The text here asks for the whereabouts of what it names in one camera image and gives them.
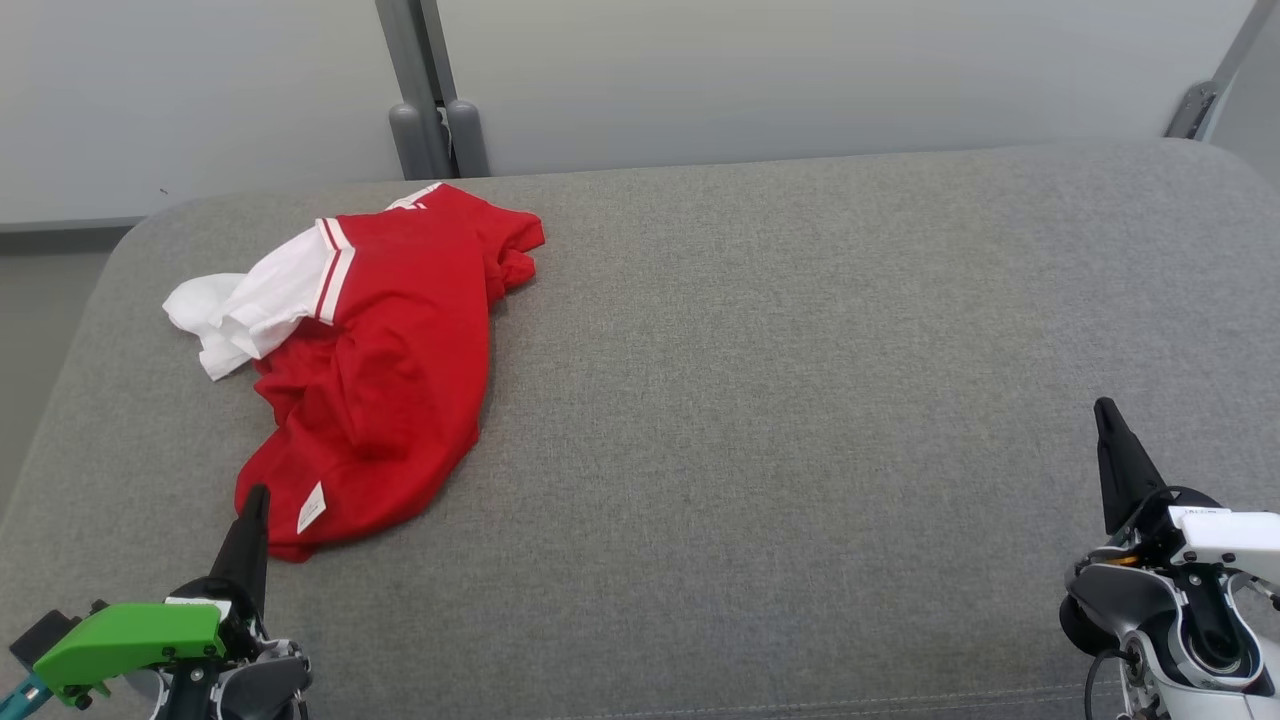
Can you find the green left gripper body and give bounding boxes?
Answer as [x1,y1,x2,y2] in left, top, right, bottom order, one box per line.
[33,577,273,706]

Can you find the grey cylindrical post foot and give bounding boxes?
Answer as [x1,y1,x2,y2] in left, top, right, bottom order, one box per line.
[446,98,492,179]
[388,102,453,182]

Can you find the grey metal frame bar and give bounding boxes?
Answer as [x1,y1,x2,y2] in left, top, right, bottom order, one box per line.
[1163,0,1280,141]
[375,0,458,106]

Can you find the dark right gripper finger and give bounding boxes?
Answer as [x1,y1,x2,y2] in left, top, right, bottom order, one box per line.
[1094,397,1167,536]

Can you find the red white basketball jersey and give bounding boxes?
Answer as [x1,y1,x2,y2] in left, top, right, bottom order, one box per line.
[163,182,546,563]

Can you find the black cable teal connector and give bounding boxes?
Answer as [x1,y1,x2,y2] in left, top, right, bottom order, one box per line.
[0,672,49,717]

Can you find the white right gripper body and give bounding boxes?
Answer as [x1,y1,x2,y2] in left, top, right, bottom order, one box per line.
[1105,486,1280,587]

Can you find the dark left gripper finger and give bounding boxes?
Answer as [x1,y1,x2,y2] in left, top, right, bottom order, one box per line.
[208,485,271,613]

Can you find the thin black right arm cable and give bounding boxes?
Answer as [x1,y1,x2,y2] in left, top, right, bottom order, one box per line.
[1085,648,1136,720]

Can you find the grey fabric sofa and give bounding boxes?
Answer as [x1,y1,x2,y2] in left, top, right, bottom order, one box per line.
[0,138,1280,720]

